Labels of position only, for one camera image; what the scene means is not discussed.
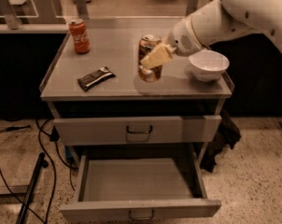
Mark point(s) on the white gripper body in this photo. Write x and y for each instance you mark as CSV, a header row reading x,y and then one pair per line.
x,y
180,38

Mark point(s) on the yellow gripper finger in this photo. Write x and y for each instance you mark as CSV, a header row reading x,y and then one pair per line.
x,y
160,55

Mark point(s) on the orange soda can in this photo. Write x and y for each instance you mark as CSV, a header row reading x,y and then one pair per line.
x,y
146,44

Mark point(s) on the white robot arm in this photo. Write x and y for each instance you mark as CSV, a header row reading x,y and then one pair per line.
x,y
219,20

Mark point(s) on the grey metal drawer cabinet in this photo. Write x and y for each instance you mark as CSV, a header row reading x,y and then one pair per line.
x,y
115,45

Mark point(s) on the closed grey upper drawer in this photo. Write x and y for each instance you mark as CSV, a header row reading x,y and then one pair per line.
x,y
137,130

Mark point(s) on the red cola can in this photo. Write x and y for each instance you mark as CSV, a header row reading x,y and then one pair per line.
x,y
78,30

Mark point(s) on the open grey middle drawer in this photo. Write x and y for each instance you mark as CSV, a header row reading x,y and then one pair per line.
x,y
136,189

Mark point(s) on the white ceramic bowl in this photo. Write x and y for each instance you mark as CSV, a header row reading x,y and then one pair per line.
x,y
208,65

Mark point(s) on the dark wrapped snack bar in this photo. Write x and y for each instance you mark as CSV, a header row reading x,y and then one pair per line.
x,y
95,78

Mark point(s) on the dark cloth behind cabinet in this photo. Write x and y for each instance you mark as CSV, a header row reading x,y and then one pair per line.
x,y
228,134

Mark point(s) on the grey desk background left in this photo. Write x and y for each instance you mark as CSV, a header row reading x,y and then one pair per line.
x,y
33,11

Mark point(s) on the black pole on floor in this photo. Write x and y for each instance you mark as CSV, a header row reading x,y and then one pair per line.
x,y
30,190

